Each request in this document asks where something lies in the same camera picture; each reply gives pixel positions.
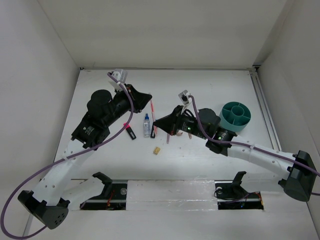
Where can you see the teal round divided organizer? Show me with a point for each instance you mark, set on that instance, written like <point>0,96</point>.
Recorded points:
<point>234,116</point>

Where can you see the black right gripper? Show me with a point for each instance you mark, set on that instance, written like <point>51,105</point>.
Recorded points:
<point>170,123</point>

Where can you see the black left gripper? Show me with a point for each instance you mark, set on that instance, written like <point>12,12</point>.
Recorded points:
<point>139,99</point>

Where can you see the clear spray bottle blue cap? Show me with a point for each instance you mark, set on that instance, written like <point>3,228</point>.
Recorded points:
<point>146,126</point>

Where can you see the tan rectangular eraser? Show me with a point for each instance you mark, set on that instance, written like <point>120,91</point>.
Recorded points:
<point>156,150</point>

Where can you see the blue and black highlighter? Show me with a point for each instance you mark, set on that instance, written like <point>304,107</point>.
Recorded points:
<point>153,132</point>

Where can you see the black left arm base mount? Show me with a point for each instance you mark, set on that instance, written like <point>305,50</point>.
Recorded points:
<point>112,197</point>

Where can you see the pink pen with clear cap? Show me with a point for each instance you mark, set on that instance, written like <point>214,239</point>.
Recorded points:
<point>153,117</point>

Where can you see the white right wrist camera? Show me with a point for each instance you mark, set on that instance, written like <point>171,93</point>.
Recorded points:
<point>184,97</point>

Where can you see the pink and black highlighter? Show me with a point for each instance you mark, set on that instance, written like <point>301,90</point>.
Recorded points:
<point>130,131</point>

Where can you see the aluminium rail at right edge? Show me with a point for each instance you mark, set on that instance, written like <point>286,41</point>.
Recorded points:
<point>264,108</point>

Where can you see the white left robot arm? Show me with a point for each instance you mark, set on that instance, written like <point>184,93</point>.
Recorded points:
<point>50,201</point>

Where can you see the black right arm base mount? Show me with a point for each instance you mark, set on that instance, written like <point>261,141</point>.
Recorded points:
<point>231,195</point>

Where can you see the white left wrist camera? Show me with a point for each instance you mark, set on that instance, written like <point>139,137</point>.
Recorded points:
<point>117,78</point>

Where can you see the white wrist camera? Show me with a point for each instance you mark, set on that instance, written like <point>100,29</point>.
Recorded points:
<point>117,78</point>
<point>184,97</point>

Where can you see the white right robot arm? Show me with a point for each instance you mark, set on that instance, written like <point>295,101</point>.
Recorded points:
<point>293,174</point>

